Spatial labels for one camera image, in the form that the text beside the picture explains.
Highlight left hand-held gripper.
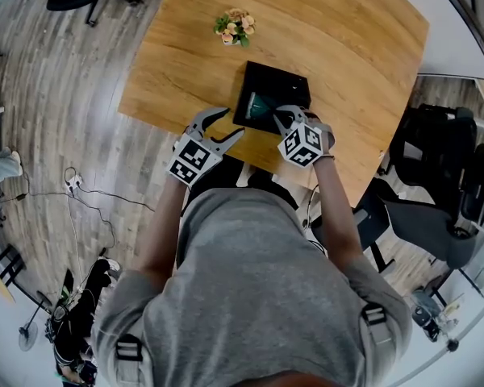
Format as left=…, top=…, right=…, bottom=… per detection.
left=165, top=107, right=246, bottom=187

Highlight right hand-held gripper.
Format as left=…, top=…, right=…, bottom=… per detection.
left=272, top=104, right=336, bottom=170

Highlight green tissue pack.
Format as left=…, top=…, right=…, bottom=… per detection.
left=244, top=90, right=286, bottom=123

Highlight person's left forearm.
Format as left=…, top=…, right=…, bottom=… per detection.
left=139, top=173, right=191, bottom=288

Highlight person's right forearm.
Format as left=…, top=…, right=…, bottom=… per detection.
left=312, top=155, right=366, bottom=266

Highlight black tissue box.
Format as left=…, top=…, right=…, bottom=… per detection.
left=232, top=60, right=311, bottom=136

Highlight person's black trousers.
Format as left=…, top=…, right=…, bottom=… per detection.
left=181, top=155, right=300, bottom=218

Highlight small potted flower plant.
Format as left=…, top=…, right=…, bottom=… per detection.
left=213, top=8, right=257, bottom=49

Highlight white power strip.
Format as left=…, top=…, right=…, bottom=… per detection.
left=64, top=175, right=84, bottom=195

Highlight person's grey shirt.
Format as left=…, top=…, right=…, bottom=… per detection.
left=90, top=187, right=413, bottom=387

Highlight black standing fan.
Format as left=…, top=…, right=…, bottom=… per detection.
left=18, top=304, right=53, bottom=352

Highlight black floor cable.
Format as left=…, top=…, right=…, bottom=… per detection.
left=0, top=166, right=156, bottom=257

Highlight grey strap with buckle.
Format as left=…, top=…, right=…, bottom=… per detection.
left=361, top=302, right=394, bottom=347
left=115, top=335, right=144, bottom=378

